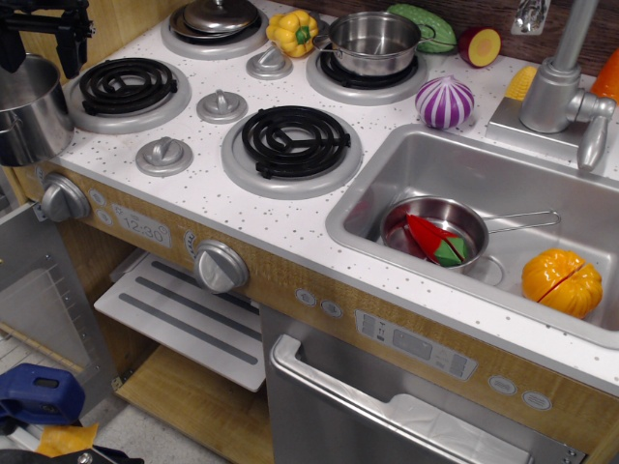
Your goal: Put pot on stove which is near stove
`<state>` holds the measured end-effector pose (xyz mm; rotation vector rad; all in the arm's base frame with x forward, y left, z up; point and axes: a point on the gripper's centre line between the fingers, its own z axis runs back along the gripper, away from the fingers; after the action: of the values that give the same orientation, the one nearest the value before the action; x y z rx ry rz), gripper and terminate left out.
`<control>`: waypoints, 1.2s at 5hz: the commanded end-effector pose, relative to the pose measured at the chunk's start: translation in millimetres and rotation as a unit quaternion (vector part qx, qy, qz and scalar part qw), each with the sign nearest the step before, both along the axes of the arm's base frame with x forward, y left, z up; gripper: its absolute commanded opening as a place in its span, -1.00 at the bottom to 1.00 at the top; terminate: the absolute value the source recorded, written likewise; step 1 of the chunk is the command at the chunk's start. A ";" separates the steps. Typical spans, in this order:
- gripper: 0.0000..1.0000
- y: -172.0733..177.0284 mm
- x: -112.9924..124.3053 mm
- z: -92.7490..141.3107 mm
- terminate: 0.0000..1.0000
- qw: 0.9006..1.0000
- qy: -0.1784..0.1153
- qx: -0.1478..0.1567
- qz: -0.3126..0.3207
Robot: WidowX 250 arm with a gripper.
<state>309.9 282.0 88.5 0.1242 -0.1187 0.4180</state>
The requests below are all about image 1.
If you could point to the silver oven dial left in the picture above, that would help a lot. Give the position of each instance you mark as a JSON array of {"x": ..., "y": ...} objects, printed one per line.
[{"x": 63, "y": 199}]

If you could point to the blue clamp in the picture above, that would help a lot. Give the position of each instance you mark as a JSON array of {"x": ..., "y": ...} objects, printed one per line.
[{"x": 37, "y": 394}]

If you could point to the silver oven dial right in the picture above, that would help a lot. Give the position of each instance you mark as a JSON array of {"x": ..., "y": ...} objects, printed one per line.
[{"x": 218, "y": 268}]

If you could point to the yellow toy bell pepper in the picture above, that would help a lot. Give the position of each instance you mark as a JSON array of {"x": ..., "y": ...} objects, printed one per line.
[{"x": 293, "y": 33}]

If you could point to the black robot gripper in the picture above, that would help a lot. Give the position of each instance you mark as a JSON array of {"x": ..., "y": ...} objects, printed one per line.
[{"x": 68, "y": 20}]

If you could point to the silver dishwasher door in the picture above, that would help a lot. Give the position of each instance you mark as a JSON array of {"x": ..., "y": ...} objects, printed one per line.
[{"x": 331, "y": 402}]

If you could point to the orange toy carrot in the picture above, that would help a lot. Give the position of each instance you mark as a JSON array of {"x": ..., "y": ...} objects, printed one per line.
[{"x": 606, "y": 84}]

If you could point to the purple toy onion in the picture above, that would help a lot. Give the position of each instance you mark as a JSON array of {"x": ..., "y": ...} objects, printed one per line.
[{"x": 444, "y": 102}]

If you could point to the steel saucepan with wire handle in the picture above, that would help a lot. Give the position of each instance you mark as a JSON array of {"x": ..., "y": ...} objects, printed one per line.
[{"x": 457, "y": 218}]

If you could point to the silver oven dial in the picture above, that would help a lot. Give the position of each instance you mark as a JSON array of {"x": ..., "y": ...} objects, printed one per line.
[
  {"x": 63, "y": 199},
  {"x": 218, "y": 268}
]

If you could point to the red toy chili pepper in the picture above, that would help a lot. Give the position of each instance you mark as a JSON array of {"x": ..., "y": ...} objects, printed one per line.
[{"x": 440, "y": 246}]

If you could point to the silver stove knob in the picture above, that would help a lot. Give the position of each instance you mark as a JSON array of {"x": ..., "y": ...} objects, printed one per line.
[
  {"x": 221, "y": 107},
  {"x": 271, "y": 64},
  {"x": 164, "y": 157}
]

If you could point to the dishwasher control panel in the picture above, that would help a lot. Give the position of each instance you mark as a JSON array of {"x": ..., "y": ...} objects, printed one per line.
[{"x": 415, "y": 346}]

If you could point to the silver toy faucet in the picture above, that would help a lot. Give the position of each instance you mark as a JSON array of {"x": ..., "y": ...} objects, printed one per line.
[{"x": 557, "y": 117}]

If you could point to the small steel pot with handles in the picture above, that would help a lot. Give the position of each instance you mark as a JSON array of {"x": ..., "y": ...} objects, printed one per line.
[{"x": 374, "y": 43}]

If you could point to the red toy fruit half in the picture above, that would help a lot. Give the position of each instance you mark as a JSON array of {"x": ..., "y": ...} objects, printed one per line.
[{"x": 479, "y": 46}]

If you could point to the oven clock display panel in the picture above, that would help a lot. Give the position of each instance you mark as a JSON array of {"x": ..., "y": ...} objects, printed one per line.
[{"x": 143, "y": 226}]

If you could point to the back right black burner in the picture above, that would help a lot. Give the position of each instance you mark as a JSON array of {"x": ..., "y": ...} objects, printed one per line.
[{"x": 327, "y": 77}]

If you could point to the front left black burner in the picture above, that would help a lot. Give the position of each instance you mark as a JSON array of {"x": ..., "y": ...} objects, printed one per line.
[{"x": 127, "y": 95}]

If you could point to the yellow cloth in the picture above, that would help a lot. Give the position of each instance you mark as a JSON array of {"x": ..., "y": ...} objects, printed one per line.
[{"x": 57, "y": 440}]

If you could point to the open oven door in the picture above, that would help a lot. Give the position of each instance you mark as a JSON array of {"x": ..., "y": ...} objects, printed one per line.
[{"x": 46, "y": 318}]

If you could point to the silver stove knob front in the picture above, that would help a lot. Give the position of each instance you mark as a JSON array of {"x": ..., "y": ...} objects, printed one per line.
[{"x": 164, "y": 157}]

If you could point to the tall steel pot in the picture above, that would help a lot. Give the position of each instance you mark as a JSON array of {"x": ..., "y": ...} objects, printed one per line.
[{"x": 35, "y": 120}]

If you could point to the silver stove knob middle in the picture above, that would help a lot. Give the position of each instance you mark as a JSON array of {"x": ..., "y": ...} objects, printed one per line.
[{"x": 221, "y": 107}]

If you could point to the steel pot lid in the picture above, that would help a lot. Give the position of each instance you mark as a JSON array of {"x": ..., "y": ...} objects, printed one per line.
[{"x": 220, "y": 16}]

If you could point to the black burner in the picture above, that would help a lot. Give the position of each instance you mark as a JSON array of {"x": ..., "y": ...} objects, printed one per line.
[
  {"x": 291, "y": 152},
  {"x": 127, "y": 95},
  {"x": 327, "y": 77}
]

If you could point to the white oven rack shelf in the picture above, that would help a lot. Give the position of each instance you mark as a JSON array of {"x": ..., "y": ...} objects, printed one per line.
[{"x": 164, "y": 302}]

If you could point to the orange toy pumpkin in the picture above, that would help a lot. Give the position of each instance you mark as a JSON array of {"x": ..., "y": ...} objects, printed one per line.
[{"x": 564, "y": 281}]

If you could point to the front centre black burner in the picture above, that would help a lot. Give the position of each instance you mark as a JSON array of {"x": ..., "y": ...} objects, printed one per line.
[{"x": 291, "y": 152}]

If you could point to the yellow toy corn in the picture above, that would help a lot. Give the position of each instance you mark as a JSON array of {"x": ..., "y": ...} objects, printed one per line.
[{"x": 520, "y": 83}]

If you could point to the green toy cucumber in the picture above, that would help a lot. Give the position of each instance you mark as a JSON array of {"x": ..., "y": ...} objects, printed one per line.
[{"x": 438, "y": 36}]

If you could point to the silver stove knob back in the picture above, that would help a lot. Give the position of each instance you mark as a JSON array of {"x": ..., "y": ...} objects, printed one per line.
[{"x": 271, "y": 64}]

